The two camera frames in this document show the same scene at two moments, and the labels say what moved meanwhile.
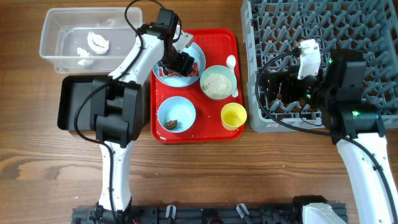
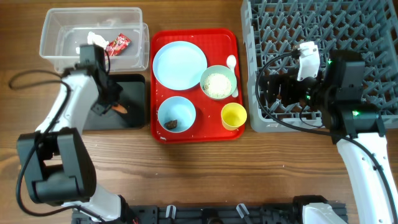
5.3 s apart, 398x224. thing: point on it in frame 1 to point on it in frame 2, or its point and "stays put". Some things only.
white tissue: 97,43 stays put
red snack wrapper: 194,72 to 117,45
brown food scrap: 171,124 stays put
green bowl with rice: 218,82 stays put
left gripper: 184,66 to 101,107
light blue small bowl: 178,108 stays put
